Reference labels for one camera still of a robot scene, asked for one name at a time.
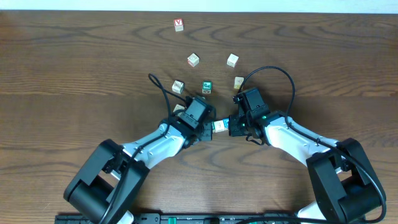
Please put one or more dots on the green J wooden block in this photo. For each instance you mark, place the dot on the green J wooden block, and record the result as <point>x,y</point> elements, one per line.
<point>206,87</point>

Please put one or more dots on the blue E wooden block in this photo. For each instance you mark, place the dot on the blue E wooden block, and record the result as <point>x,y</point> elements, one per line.
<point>226,123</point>

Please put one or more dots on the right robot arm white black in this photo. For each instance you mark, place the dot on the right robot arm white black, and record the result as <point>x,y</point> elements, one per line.
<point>345,185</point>

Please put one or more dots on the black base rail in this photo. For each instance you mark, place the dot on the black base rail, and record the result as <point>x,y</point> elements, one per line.
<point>156,218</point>

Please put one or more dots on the plain wooden block upper right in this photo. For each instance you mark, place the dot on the plain wooden block upper right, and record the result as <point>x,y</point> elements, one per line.
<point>232,60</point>

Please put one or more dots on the red V wooden block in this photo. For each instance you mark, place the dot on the red V wooden block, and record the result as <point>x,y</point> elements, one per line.
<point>178,25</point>

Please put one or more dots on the wooden block green trim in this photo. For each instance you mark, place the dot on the wooden block green trim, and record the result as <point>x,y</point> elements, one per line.
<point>218,126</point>

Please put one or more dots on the wooden block yellow side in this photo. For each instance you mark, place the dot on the wooden block yellow side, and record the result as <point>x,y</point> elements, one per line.
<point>238,82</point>

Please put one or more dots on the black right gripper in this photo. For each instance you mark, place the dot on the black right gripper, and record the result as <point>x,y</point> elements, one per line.
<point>233,130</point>

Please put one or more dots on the wooden block red side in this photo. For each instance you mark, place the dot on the wooden block red side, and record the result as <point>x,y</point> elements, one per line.
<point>193,60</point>

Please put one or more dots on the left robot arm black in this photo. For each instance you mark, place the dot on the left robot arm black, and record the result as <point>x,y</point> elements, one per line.
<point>108,182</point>

